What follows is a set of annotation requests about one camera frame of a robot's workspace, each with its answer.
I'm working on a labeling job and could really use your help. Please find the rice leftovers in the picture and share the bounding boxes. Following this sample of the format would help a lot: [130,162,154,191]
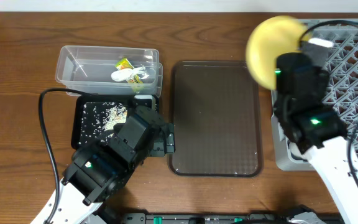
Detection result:
[78,102,127,146]

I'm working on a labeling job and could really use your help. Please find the yellow plate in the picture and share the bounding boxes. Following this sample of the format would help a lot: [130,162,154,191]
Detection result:
[245,16,310,90]

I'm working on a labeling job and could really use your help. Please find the white wrapper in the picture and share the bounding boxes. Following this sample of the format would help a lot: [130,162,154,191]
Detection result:
[111,67,149,82]

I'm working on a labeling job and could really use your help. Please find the orange green snack wrapper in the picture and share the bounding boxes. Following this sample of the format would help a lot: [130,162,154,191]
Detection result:
[115,58,143,83]

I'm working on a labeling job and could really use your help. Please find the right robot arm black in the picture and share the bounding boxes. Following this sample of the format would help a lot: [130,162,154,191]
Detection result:
[274,26,358,223]

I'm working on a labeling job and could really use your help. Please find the grey dishwasher rack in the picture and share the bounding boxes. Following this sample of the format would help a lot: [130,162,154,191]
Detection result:
[271,19,358,171]

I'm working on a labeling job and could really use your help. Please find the black tray bin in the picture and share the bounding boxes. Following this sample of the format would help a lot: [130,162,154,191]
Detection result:
[71,95,159,149]

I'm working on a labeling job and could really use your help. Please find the brown serving tray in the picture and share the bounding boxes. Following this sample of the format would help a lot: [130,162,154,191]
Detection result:
[168,60,263,178]

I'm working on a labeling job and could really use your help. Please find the clear plastic bin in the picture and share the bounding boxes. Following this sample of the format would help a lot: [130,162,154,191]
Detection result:
[55,45,163,96]

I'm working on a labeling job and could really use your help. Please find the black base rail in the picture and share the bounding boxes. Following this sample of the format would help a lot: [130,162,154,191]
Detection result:
[116,205,344,224]

